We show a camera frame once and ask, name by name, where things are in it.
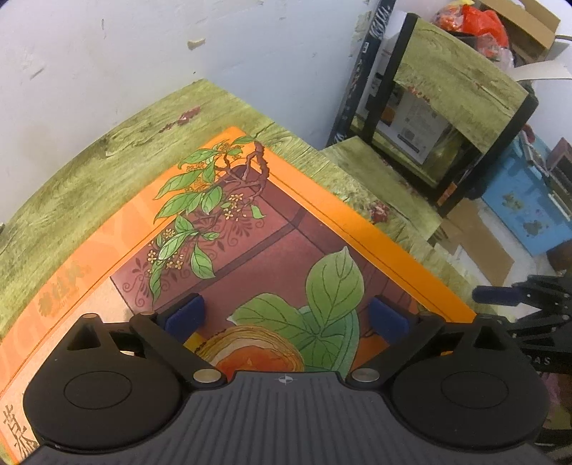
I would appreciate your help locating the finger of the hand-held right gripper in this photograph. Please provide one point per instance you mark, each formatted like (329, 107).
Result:
(496, 295)
(545, 331)

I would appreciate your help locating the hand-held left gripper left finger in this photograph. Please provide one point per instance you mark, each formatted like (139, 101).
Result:
(183, 313)

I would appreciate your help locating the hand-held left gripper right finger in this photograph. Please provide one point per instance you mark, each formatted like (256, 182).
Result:
(388, 317)

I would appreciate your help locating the orange illustrated box lid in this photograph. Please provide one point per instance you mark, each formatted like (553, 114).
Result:
(268, 250)

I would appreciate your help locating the flat brown cardboard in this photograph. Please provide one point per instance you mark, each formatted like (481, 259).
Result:
(482, 246)

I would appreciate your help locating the blue printed box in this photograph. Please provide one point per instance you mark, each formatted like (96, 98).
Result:
(523, 201)

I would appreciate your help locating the white labelled carton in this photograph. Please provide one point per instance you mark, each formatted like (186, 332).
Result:
(415, 123)

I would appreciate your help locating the small beige tape scrap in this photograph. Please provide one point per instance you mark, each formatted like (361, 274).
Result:
(195, 44)

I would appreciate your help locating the open brown cardboard box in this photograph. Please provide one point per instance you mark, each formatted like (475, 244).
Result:
(531, 27)

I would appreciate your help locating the red plastic bag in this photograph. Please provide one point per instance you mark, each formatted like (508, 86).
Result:
(478, 24)

